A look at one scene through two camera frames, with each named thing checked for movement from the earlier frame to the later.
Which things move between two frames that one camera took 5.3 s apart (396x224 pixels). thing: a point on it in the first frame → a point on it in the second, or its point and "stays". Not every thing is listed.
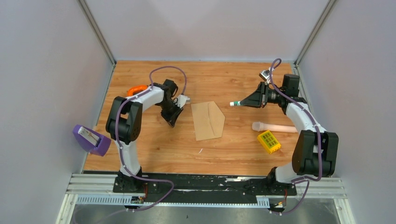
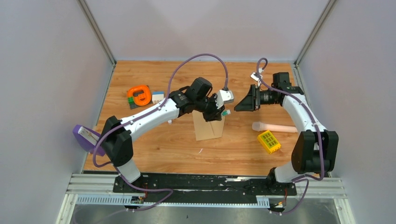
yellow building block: x=269 y=141 stays
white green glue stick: x=235 y=103 → x=226 y=112
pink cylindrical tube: x=258 y=126 stays
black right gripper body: x=270 y=95 stays
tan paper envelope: x=208 y=120 stays
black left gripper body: x=169 y=108 → x=209 y=109
